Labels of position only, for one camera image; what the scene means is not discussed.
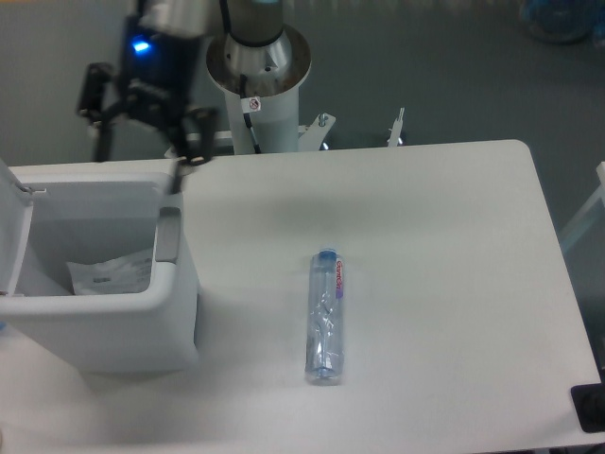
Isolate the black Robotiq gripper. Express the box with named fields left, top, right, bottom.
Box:
left=76, top=16, right=218, bottom=194

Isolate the white plastic bag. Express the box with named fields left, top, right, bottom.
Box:
left=67, top=249, right=153, bottom=295

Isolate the clear plastic water bottle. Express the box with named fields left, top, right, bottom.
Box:
left=304, top=247, right=346, bottom=386

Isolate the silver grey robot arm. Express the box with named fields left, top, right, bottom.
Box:
left=76, top=1, right=284, bottom=194

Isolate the white open trash can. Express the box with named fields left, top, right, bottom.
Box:
left=1, top=167, right=199, bottom=373

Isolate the blue object in far corner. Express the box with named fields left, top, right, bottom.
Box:
left=519, top=0, right=604, bottom=44

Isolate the black clamp at table corner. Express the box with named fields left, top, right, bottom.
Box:
left=571, top=383, right=605, bottom=433

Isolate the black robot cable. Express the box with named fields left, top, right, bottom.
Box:
left=238, top=73, right=263, bottom=155

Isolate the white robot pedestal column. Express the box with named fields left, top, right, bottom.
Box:
left=206, top=25, right=311, bottom=155

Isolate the white metal base frame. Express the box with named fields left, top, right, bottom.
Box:
left=163, top=107, right=407, bottom=160

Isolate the white frame at right edge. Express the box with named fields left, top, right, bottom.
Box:
left=559, top=162, right=604, bottom=254

